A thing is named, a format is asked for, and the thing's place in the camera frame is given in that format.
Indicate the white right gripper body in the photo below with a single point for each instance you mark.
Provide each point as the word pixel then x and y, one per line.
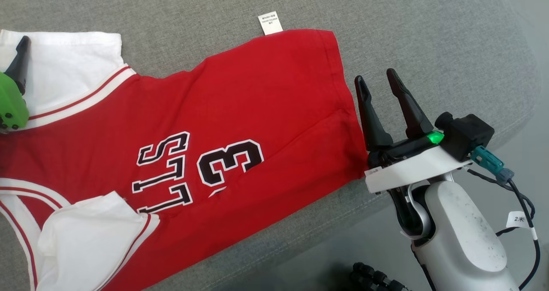
pixel 411 166

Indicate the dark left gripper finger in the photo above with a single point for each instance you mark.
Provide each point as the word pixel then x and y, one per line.
pixel 20 64

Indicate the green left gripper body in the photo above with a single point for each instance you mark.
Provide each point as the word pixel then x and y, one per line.
pixel 10 106

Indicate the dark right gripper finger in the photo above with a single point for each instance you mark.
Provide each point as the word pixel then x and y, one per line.
pixel 409 106
pixel 371 119

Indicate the red Bulls jersey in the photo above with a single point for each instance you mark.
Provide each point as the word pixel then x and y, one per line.
pixel 214 124

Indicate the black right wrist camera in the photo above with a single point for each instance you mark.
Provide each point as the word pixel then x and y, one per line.
pixel 465 134

